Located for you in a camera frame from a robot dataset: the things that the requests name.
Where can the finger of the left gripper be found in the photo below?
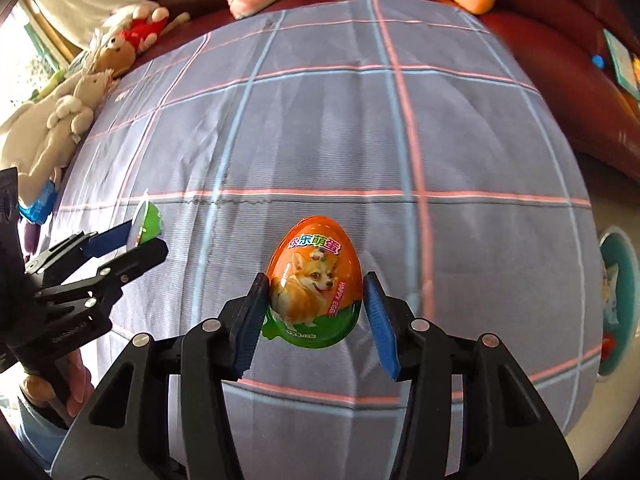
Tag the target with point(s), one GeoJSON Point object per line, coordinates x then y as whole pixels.
{"type": "Point", "coordinates": [68, 256]}
{"type": "Point", "coordinates": [116, 273]}

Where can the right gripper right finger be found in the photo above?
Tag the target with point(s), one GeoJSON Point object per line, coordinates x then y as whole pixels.
{"type": "Point", "coordinates": [472, 412]}

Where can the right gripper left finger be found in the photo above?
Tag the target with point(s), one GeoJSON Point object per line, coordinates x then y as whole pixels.
{"type": "Point", "coordinates": [159, 411]}

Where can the white red egg shell half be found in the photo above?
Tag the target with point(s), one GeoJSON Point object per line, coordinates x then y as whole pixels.
{"type": "Point", "coordinates": [146, 224]}

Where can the orange green toy egg half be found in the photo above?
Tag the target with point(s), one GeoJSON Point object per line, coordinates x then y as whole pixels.
{"type": "Point", "coordinates": [315, 283]}

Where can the teal trash bin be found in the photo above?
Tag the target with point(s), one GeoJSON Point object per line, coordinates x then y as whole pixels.
{"type": "Point", "coordinates": [620, 298]}

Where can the person's blue jeans leg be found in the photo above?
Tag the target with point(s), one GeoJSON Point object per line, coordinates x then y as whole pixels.
{"type": "Point", "coordinates": [41, 431]}

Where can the white rabbit plush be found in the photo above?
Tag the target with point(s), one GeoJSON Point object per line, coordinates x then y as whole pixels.
{"type": "Point", "coordinates": [40, 138]}

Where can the brown bear plush red outfit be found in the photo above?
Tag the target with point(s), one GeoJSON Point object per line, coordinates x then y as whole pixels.
{"type": "Point", "coordinates": [135, 34]}

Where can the plaid purple tablecloth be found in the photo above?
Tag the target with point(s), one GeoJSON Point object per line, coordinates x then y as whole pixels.
{"type": "Point", "coordinates": [406, 122]}

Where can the teal children's book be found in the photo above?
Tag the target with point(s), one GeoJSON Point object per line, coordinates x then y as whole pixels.
{"type": "Point", "coordinates": [623, 65]}

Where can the blue bottle cap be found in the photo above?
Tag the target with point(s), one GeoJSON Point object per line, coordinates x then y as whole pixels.
{"type": "Point", "coordinates": [598, 61]}

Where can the dark red leather sofa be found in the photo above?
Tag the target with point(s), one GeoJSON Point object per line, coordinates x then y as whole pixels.
{"type": "Point", "coordinates": [553, 41]}

